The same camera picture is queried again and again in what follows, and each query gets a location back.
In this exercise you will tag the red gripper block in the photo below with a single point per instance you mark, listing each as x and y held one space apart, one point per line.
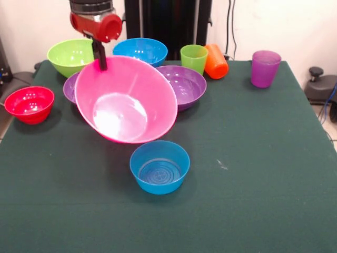
92 26

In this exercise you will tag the pink plastic bowl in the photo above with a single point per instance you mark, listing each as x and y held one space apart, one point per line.
123 100

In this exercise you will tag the purple plastic bowl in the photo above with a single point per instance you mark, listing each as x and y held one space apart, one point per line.
69 89
189 87

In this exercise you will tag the orange plastic cup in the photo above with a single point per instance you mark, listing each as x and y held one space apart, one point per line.
217 63

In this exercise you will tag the blue ribbed small bowl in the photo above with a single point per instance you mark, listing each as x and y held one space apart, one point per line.
158 182

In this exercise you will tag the green plastic bowl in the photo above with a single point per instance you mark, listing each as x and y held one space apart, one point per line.
68 56

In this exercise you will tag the blue deep plastic bowl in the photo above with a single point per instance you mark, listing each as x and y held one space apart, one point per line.
142 50

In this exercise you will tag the small black table clamp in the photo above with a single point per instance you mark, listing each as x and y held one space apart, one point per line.
38 66

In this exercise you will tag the red plastic bowl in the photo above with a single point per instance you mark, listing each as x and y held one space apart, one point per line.
29 105

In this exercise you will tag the green plastic cup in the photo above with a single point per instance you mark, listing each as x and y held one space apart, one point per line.
193 59

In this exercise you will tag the black equipment box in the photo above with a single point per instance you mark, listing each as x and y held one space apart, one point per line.
4 68

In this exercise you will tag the purple plastic cup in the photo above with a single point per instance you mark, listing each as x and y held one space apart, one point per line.
264 69

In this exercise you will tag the dark green tablecloth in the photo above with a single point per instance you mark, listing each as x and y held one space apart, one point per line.
210 197

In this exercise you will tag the black round knob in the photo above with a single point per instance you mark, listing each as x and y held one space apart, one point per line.
316 71

